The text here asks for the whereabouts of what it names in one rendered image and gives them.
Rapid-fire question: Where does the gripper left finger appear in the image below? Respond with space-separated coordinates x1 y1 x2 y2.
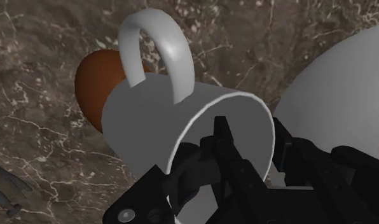
102 115 272 224

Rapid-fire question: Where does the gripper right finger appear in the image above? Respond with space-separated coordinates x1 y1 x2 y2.
272 117 379 224

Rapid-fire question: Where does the white mug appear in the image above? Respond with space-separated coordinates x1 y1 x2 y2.
100 7 276 224

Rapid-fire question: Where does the large white round vessel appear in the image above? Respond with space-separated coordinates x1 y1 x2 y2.
270 23 379 188

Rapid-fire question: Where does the orange-brown round object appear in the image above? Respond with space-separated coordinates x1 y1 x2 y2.
74 48 153 134

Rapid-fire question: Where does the grey kitchen utensil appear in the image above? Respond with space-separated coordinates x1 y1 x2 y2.
0 159 34 199

